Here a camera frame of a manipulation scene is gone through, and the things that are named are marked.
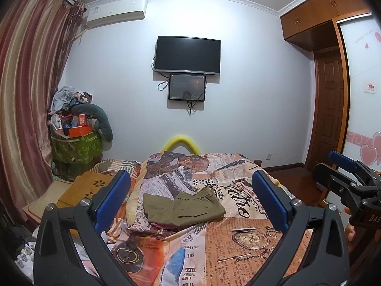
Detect wooden lap desk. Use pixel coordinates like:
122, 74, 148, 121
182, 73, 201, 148
56, 172, 113, 209

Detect striped red gold curtain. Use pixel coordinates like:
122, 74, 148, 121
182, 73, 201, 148
1, 0, 85, 223

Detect white wall air conditioner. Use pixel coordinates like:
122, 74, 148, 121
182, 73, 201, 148
86, 0, 147, 28

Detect pink folded garment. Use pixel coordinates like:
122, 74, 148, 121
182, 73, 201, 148
150, 223, 185, 232

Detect yellow foam bed guard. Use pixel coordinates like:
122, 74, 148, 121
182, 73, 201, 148
161, 136, 201, 155

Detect white sliding wardrobe door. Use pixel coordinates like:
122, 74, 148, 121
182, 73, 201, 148
339, 14, 380, 171

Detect wooden overhead cabinet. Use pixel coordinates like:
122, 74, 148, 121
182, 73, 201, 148
280, 0, 369, 52

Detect grey neck pillow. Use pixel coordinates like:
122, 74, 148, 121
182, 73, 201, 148
70, 103, 114, 142

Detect printed newspaper pattern blanket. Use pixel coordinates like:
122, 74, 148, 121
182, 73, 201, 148
74, 150, 313, 286

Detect green storage bag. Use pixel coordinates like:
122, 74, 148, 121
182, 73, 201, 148
51, 132, 103, 181

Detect black wall television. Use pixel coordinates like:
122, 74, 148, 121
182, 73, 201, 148
154, 36, 221, 76

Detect olive green pants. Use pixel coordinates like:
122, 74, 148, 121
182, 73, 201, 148
143, 187, 225, 227

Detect person's hand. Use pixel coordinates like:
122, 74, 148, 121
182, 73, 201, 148
344, 207, 356, 243

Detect wooden door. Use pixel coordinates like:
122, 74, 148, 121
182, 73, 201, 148
306, 49, 344, 171

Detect orange box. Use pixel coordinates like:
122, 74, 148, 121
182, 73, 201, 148
69, 125, 92, 138

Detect small black wall monitor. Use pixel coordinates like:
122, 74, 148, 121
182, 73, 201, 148
168, 74, 207, 102

